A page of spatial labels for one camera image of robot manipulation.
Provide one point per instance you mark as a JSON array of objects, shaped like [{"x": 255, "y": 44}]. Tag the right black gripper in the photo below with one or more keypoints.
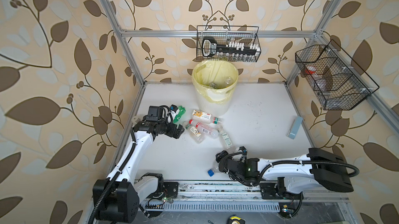
[{"x": 221, "y": 155}]

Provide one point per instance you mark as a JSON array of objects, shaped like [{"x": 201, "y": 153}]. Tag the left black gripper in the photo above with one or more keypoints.
[{"x": 171, "y": 132}]

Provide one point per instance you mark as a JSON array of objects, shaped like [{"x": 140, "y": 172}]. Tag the green cap square bottle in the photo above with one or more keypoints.
[{"x": 193, "y": 132}]

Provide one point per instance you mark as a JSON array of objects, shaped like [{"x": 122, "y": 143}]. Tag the blue cap crushed bottle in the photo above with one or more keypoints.
[{"x": 214, "y": 169}]

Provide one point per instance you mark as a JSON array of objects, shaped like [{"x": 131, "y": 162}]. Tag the green label clear bottle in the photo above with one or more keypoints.
[{"x": 226, "y": 141}]

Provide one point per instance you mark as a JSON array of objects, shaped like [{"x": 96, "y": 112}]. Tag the green soda bottle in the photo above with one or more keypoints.
[{"x": 181, "y": 111}]

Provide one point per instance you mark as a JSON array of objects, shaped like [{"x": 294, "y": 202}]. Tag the clear bluish water bottle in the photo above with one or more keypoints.
[{"x": 214, "y": 85}]

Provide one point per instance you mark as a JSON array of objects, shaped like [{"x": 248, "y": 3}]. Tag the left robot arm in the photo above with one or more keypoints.
[{"x": 118, "y": 197}]

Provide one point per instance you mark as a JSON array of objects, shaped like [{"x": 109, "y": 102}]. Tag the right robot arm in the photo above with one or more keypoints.
[{"x": 317, "y": 168}]

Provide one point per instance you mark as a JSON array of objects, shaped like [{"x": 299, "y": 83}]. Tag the white ribbed waste bin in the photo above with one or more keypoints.
[{"x": 213, "y": 104}]

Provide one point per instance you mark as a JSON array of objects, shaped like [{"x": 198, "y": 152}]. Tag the yellow plastic bin liner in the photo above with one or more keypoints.
[{"x": 215, "y": 79}]

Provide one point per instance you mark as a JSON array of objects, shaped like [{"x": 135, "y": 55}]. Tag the pink label clear bottle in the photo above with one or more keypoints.
[{"x": 205, "y": 128}]

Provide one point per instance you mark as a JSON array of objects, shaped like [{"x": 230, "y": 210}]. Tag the orange label clear bottle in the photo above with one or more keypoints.
[{"x": 205, "y": 117}]

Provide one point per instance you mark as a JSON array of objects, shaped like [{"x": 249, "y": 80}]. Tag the white cylinder at edge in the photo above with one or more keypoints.
[{"x": 135, "y": 120}]

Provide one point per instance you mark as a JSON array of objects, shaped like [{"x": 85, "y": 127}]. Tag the yellow black tape measure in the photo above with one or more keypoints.
[{"x": 235, "y": 220}]

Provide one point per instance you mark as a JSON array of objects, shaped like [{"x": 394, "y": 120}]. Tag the grey blue rectangular block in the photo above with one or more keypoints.
[{"x": 293, "y": 131}]

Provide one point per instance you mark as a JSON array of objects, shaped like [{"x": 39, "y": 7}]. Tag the black socket set holder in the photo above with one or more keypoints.
[{"x": 210, "y": 47}]

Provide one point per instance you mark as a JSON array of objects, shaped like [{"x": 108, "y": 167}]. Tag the red capped jar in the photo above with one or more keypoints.
[{"x": 310, "y": 70}]

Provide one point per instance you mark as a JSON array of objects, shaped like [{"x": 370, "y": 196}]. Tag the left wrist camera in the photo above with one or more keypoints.
[{"x": 172, "y": 112}]

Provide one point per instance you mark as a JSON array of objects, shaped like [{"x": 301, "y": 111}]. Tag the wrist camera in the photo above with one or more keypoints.
[
  {"x": 172, "y": 112},
  {"x": 243, "y": 151}
]

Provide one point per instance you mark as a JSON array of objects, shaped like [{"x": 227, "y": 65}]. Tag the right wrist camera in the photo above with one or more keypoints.
[{"x": 243, "y": 151}]

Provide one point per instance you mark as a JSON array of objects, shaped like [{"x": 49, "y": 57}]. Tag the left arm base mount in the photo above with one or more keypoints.
[{"x": 165, "y": 190}]

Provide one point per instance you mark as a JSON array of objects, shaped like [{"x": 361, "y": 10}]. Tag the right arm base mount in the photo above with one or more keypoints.
[{"x": 269, "y": 191}]

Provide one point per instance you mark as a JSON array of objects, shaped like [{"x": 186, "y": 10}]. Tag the black wire basket rear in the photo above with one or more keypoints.
[{"x": 245, "y": 34}]

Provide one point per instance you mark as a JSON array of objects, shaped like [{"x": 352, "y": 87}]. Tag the black wire basket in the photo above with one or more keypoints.
[
  {"x": 245, "y": 34},
  {"x": 340, "y": 82}
]

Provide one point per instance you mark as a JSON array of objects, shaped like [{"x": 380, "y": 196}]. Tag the black wire basket right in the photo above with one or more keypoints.
[{"x": 340, "y": 82}]

